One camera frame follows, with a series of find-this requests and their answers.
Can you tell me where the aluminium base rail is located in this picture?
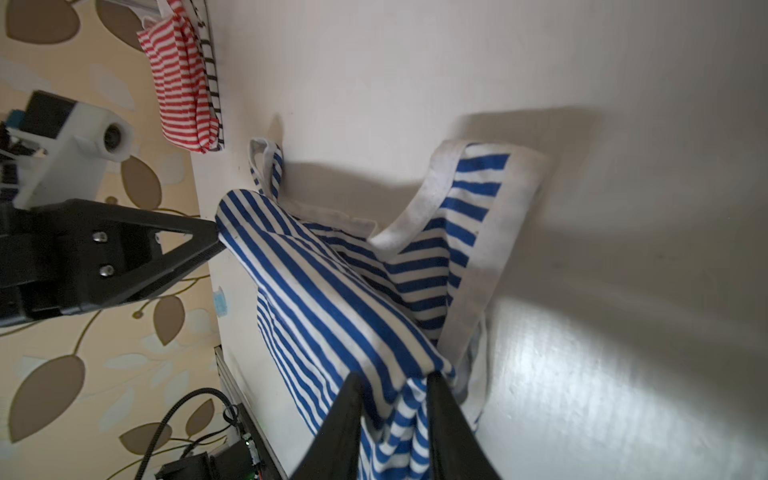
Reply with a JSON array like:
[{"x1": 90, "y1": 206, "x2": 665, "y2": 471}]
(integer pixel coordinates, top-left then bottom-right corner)
[{"x1": 154, "y1": 344, "x2": 289, "y2": 480}]

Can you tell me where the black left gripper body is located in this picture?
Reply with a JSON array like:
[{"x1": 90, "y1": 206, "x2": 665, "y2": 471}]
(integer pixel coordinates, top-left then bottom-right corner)
[{"x1": 0, "y1": 199, "x2": 151, "y2": 328}]

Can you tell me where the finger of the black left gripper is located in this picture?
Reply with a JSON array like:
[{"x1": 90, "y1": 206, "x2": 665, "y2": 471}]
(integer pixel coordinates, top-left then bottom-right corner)
[{"x1": 119, "y1": 209, "x2": 224, "y2": 303}]

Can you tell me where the blue white striped tank top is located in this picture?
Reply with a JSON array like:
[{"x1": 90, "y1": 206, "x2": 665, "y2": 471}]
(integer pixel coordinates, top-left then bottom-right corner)
[{"x1": 215, "y1": 138, "x2": 547, "y2": 479}]

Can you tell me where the red white striped folded top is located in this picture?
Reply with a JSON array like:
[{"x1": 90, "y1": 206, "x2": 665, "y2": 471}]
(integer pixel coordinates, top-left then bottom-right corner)
[{"x1": 137, "y1": 1, "x2": 225, "y2": 154}]

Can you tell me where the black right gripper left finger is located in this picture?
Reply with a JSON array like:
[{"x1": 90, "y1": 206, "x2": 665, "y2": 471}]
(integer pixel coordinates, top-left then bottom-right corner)
[{"x1": 291, "y1": 373, "x2": 363, "y2": 480}]

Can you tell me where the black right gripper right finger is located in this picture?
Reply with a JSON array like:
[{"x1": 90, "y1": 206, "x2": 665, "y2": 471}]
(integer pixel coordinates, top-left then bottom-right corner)
[{"x1": 426, "y1": 372, "x2": 500, "y2": 480}]

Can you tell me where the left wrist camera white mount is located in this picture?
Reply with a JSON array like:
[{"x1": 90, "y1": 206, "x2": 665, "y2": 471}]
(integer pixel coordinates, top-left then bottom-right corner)
[{"x1": 1, "y1": 90, "x2": 134, "y2": 210}]

